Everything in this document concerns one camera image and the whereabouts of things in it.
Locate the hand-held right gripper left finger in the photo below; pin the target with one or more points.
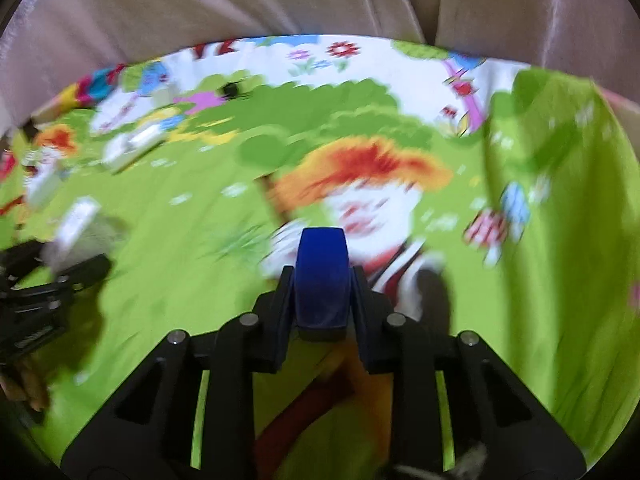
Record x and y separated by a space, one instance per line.
280 320

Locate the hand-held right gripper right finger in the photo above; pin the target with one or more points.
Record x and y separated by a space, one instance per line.
362 320

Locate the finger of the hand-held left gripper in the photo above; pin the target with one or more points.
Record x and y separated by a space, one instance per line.
75 277
22 260

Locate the white box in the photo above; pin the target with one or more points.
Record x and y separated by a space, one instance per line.
75 230
132 147
46 182

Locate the blue plastic case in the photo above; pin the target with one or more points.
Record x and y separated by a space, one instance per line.
321 280

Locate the person's left hand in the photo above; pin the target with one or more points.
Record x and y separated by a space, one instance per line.
30 385

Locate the green cartoon printed blanket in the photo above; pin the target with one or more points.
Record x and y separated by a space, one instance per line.
525 285

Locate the black binder clip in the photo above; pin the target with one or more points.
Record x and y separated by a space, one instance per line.
232 90

